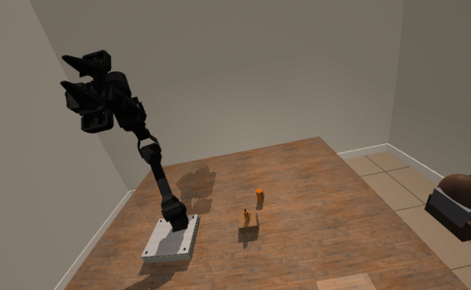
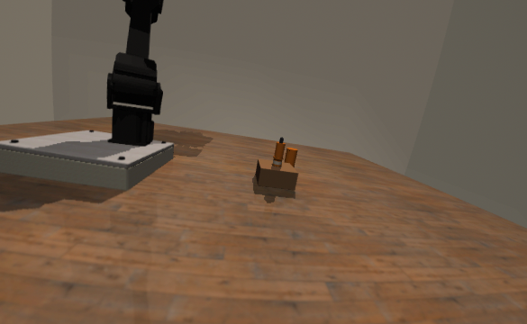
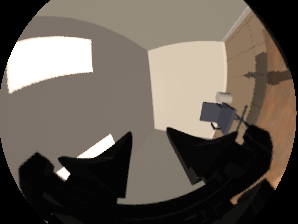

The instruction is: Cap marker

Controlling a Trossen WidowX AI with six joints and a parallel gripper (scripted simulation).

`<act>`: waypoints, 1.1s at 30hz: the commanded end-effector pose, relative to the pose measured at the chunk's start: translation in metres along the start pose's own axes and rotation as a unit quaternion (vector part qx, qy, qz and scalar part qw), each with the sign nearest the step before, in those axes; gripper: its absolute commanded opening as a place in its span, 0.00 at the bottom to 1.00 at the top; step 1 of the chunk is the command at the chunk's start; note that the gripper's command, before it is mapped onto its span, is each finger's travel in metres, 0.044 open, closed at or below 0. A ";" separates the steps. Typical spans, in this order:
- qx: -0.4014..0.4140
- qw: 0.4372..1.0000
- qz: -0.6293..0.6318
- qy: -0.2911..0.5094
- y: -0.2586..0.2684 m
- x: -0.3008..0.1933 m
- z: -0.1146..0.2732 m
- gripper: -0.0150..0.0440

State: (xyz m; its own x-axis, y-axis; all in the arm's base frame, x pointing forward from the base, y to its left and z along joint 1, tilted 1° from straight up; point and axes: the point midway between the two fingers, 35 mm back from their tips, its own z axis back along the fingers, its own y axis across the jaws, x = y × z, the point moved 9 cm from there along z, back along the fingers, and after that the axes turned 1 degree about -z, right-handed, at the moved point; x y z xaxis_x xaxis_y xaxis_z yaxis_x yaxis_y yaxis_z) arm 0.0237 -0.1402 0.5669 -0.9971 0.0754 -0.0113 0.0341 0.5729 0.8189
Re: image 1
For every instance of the orange marker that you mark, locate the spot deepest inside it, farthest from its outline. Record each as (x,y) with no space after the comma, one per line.
(247,216)

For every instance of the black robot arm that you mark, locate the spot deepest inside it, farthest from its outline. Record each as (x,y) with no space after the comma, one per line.
(133,119)

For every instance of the brown marker cap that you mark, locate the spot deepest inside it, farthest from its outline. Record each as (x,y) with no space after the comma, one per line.
(260,194)

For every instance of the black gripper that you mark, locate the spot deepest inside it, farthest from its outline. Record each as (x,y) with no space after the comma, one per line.
(101,97)

